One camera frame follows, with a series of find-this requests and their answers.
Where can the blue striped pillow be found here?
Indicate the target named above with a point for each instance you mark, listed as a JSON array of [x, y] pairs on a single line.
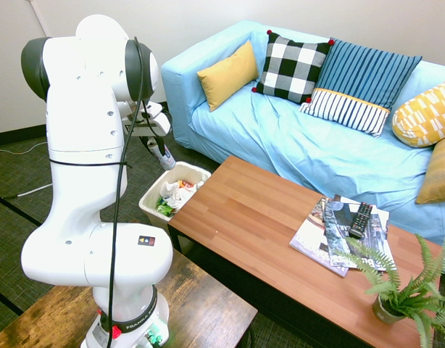
[[364, 70]]

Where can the red orange snack wrapper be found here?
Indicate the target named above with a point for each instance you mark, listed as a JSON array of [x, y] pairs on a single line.
[[188, 185]]

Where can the black tripod leg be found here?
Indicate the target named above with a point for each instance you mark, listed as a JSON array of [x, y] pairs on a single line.
[[12, 208]]

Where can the white wall conduit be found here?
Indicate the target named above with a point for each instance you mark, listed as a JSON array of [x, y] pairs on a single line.
[[38, 16]]

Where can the crumpled white tissue paper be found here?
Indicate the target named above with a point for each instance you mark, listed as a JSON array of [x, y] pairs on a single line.
[[173, 191]]

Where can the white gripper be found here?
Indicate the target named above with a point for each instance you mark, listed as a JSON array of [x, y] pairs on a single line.
[[153, 119]]

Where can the navy white striped pillow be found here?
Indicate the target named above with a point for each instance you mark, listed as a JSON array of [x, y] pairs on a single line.
[[347, 112]]

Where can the grey plant pot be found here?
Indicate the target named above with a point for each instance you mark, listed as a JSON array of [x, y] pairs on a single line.
[[385, 311]]

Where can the black remote control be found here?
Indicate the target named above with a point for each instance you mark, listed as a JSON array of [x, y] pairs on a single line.
[[361, 219]]

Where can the green fern plant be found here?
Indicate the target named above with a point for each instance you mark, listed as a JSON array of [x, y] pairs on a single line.
[[414, 286]]

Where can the mustard woven pillow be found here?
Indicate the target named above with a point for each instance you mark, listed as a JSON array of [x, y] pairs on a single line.
[[438, 174]]

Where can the black white checkered pillow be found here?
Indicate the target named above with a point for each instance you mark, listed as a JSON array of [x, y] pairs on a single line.
[[293, 67]]

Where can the dark cover magazine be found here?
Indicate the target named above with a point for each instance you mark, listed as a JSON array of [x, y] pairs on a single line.
[[353, 239]]

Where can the yellow white patterned pillow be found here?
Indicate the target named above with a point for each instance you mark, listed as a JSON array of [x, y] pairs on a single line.
[[423, 116]]

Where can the white lined trash bin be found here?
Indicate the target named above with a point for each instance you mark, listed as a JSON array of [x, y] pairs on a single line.
[[153, 208]]

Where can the plain yellow pillow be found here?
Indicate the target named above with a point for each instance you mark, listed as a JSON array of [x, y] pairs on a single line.
[[228, 74]]

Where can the stack of magazines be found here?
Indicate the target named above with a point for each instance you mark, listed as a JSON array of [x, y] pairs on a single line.
[[309, 241]]

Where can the green snack wrapper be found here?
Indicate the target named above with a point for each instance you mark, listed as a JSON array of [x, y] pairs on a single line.
[[164, 209]]

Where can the silver aluminium drink can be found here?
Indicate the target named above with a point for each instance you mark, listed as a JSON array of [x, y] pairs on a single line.
[[165, 155]]

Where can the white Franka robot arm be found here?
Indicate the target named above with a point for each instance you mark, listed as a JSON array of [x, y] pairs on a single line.
[[81, 163]]

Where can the light blue sofa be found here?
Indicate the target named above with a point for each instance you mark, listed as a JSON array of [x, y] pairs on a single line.
[[316, 152]]

